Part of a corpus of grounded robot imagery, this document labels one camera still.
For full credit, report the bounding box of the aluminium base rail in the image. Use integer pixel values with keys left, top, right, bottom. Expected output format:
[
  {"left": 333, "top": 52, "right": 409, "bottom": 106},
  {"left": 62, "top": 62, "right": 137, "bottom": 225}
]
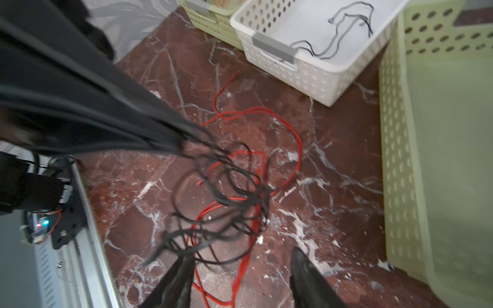
[{"left": 20, "top": 158, "right": 122, "bottom": 307}]

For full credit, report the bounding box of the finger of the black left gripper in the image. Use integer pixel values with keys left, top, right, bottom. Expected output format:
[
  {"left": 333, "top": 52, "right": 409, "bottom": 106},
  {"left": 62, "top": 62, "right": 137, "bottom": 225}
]
[{"left": 1, "top": 1, "right": 213, "bottom": 156}]

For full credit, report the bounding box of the red cable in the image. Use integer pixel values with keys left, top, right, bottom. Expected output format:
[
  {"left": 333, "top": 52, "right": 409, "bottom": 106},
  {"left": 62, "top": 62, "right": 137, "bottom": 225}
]
[{"left": 186, "top": 71, "right": 304, "bottom": 308}]

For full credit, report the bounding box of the light green basket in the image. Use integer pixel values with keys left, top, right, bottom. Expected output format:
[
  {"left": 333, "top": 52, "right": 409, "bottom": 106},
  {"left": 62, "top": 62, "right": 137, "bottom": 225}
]
[
  {"left": 379, "top": 1, "right": 492, "bottom": 307},
  {"left": 179, "top": 0, "right": 243, "bottom": 51}
]

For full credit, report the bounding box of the right light green basket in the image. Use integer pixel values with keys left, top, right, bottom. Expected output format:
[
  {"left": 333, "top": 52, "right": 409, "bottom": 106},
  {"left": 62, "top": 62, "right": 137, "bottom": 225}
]
[{"left": 379, "top": 1, "right": 492, "bottom": 307}]

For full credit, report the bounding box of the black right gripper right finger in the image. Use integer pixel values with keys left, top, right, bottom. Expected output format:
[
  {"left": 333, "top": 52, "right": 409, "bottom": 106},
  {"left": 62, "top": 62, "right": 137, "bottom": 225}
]
[{"left": 290, "top": 247, "right": 347, "bottom": 308}]

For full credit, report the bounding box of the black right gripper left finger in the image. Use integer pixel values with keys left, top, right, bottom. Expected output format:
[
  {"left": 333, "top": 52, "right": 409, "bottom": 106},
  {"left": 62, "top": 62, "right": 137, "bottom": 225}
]
[{"left": 139, "top": 255, "right": 196, "bottom": 308}]

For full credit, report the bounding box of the left light green basket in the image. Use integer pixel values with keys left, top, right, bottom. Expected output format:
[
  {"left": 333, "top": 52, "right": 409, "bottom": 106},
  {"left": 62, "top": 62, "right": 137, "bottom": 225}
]
[{"left": 179, "top": 0, "right": 243, "bottom": 51}]

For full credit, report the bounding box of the white perforated basket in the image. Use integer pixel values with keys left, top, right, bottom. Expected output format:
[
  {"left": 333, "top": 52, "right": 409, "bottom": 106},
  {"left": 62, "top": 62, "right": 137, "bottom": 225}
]
[{"left": 230, "top": 0, "right": 407, "bottom": 107}]

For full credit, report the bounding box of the black thin cable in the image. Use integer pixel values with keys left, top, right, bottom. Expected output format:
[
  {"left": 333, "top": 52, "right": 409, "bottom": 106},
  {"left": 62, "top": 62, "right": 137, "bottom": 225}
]
[{"left": 289, "top": 1, "right": 375, "bottom": 60}]

